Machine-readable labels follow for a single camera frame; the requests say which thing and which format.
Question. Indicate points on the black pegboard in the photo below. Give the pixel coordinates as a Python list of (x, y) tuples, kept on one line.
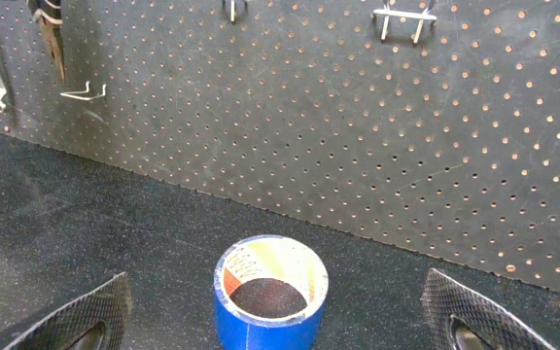
[(309, 121)]

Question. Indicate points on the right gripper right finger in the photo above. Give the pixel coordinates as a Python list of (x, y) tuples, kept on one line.
[(469, 311)]

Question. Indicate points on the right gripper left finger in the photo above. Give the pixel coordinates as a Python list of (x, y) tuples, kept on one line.
[(78, 313)]

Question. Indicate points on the roll of blue tape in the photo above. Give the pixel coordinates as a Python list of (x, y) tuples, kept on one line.
[(260, 330)]

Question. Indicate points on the pliers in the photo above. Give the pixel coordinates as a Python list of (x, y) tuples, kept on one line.
[(50, 34)]

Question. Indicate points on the metal hook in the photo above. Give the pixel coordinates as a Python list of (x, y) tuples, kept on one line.
[(233, 9), (404, 18), (84, 93)]

